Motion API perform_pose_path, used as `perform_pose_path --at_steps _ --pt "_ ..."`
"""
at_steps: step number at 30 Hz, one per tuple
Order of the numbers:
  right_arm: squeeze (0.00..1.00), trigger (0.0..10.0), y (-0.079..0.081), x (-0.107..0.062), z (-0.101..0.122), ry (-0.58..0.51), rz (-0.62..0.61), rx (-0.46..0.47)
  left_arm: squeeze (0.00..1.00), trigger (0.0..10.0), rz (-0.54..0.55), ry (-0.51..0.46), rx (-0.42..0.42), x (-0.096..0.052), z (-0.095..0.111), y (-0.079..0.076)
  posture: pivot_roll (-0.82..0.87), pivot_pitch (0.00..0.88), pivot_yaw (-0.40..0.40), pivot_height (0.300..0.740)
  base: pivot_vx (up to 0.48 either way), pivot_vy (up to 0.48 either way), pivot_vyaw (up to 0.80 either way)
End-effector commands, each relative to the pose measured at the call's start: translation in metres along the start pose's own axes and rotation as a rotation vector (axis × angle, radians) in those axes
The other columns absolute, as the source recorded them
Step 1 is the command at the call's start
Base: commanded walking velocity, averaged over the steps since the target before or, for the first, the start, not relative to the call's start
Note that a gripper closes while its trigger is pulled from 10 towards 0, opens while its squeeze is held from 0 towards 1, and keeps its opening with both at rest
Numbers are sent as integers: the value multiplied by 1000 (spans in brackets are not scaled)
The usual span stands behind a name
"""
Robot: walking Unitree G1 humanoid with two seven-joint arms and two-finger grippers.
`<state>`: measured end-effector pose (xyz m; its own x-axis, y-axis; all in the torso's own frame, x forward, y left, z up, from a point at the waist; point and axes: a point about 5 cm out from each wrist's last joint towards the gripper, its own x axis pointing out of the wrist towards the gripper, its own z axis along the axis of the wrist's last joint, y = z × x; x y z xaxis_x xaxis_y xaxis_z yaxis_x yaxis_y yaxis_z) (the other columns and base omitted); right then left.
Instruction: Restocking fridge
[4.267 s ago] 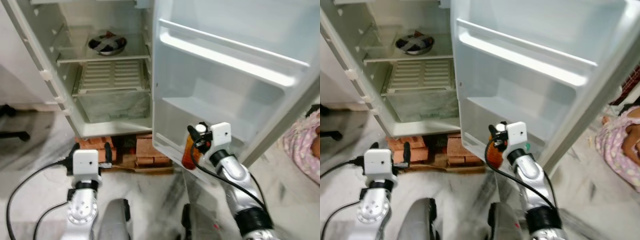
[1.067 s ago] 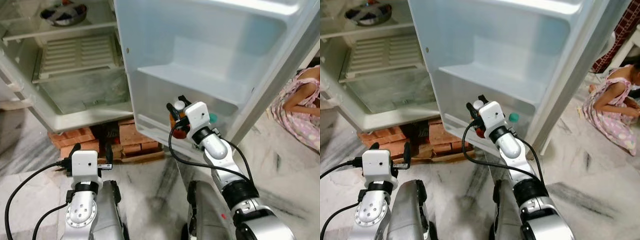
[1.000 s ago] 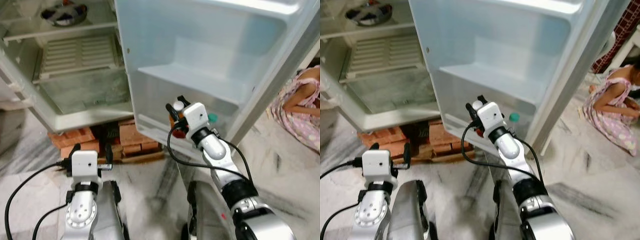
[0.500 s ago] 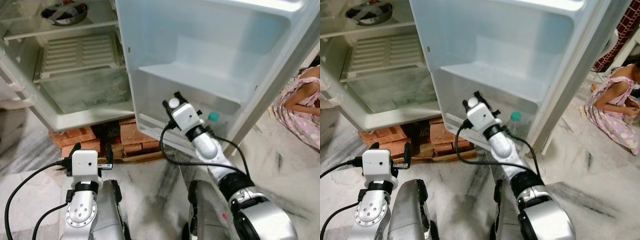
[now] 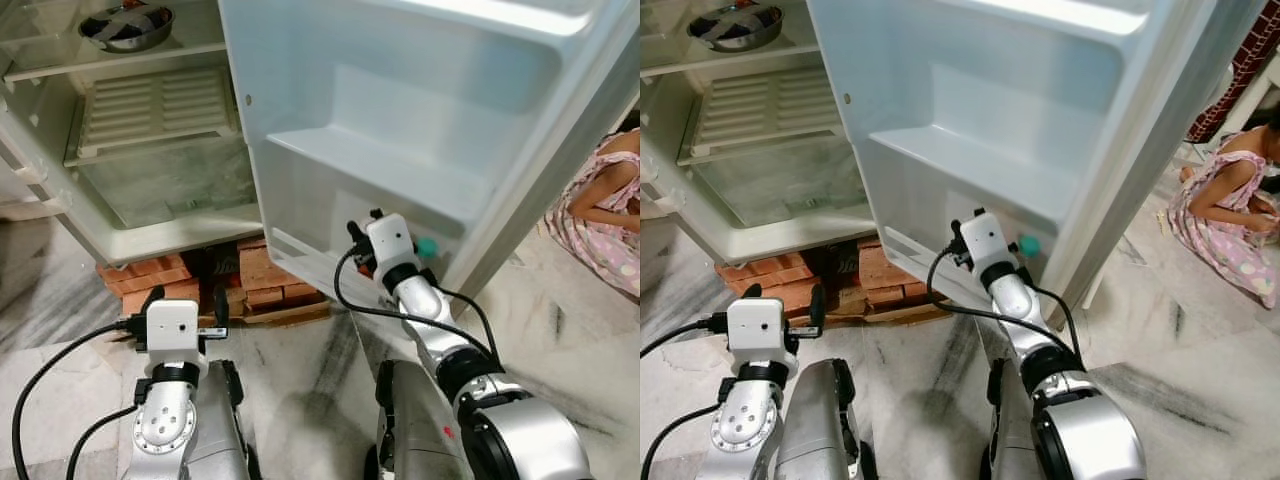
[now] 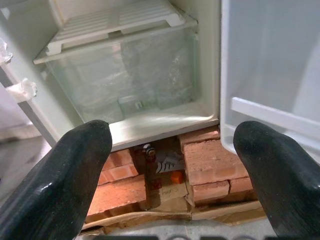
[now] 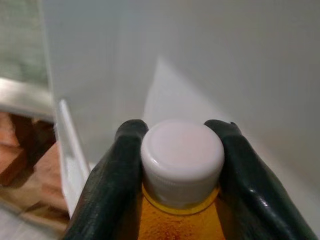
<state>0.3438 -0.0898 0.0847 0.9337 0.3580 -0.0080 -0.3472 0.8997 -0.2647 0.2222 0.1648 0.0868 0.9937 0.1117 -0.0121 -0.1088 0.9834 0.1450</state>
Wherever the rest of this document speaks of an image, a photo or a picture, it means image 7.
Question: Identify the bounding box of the glass fridge door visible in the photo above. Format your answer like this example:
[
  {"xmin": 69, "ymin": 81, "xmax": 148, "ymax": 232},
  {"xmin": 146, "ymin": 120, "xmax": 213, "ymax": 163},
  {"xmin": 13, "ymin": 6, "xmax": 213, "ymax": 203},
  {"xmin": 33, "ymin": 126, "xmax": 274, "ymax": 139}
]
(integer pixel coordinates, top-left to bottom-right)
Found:
[{"xmin": 0, "ymin": 0, "xmax": 55, "ymax": 126}]

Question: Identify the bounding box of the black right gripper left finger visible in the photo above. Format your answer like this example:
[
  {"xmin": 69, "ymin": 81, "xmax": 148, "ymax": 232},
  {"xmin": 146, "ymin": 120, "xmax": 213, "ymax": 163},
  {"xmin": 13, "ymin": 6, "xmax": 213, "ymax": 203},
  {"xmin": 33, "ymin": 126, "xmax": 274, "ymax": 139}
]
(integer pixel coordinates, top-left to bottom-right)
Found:
[{"xmin": 63, "ymin": 119, "xmax": 150, "ymax": 240}]

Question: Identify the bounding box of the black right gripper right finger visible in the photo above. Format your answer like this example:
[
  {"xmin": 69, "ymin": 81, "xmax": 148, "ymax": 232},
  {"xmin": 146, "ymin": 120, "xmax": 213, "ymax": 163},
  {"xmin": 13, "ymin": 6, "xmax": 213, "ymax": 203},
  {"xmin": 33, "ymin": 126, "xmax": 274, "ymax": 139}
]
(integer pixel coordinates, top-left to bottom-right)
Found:
[{"xmin": 203, "ymin": 119, "xmax": 320, "ymax": 240}]

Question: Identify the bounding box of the amber bottle with white cap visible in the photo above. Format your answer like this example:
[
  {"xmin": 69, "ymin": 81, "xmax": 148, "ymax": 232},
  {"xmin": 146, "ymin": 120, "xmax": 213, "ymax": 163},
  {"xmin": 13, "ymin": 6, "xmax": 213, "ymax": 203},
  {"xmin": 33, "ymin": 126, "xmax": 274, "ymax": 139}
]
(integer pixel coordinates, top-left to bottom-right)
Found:
[{"xmin": 137, "ymin": 119, "xmax": 226, "ymax": 240}]

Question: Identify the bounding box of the wooden fridge stand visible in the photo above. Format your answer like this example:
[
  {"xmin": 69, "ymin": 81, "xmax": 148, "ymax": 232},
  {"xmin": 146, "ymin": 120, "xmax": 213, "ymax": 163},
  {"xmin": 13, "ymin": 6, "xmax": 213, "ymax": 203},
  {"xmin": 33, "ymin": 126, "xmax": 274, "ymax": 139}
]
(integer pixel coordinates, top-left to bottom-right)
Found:
[{"xmin": 0, "ymin": 111, "xmax": 72, "ymax": 226}]

